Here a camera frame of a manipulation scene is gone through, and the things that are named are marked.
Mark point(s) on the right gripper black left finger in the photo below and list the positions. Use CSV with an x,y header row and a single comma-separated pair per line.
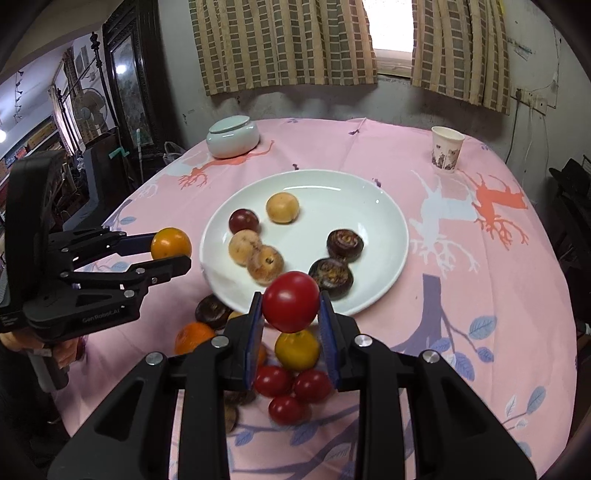
x,y
164,404

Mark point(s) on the white round plate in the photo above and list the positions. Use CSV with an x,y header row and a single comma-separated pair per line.
x,y
329,200

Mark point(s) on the pink printed tablecloth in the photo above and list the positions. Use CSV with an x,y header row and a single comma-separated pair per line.
x,y
481,284

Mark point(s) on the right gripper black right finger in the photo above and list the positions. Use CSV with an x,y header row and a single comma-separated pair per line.
x,y
455,435

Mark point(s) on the right checkered curtain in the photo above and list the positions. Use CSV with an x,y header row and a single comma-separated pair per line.
x,y
461,51

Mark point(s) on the large orange tangerine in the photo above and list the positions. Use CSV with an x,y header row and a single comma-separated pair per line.
x,y
191,336

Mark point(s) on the person's left hand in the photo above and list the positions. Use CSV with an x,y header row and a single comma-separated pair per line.
x,y
64,353

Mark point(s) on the dark wooden cabinet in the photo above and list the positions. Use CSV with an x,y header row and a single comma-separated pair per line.
x,y
138,81

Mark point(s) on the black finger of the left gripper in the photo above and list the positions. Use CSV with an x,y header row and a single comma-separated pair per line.
x,y
85,246
138,276

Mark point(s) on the left checkered curtain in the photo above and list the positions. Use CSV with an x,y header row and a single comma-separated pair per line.
x,y
245,45

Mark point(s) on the standing electric fan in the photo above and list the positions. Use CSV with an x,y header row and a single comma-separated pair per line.
x,y
89,113

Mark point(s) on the white lidded ceramic jar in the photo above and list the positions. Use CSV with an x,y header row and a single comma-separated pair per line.
x,y
232,136

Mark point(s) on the tan striped melon fruit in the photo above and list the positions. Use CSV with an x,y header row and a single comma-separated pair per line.
x,y
282,208

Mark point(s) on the dark brown passion fruit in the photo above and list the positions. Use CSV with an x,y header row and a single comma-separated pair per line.
x,y
345,245

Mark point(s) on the dark red plum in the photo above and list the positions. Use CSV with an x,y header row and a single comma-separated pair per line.
x,y
243,219

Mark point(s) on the checkered curtain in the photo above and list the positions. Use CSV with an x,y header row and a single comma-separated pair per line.
x,y
461,51
245,45

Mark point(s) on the yellow orange citrus fruit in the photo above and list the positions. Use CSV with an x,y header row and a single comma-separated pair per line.
x,y
170,242

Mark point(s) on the white paper cup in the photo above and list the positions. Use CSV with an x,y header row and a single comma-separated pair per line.
x,y
447,145

